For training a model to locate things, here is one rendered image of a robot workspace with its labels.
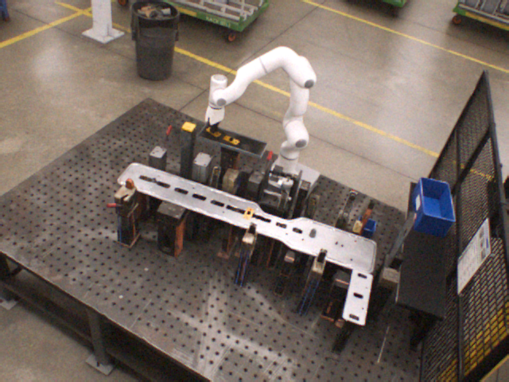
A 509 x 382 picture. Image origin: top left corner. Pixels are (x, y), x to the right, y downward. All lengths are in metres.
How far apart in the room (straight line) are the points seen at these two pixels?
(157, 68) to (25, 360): 3.22
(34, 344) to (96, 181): 1.03
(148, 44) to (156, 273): 3.06
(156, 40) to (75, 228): 2.76
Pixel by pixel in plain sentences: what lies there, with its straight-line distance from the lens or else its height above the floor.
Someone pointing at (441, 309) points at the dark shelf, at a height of 1.03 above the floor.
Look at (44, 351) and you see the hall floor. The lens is 3.13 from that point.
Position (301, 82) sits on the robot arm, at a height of 1.55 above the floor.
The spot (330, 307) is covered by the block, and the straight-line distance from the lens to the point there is 2.38.
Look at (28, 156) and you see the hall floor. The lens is 4.34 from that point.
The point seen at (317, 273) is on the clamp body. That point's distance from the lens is 2.17.
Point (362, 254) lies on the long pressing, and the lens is 2.37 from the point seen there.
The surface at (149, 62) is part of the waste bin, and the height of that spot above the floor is 0.22.
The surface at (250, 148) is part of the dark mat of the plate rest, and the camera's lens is 2.52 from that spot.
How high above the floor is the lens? 2.70
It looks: 42 degrees down
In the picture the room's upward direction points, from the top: 11 degrees clockwise
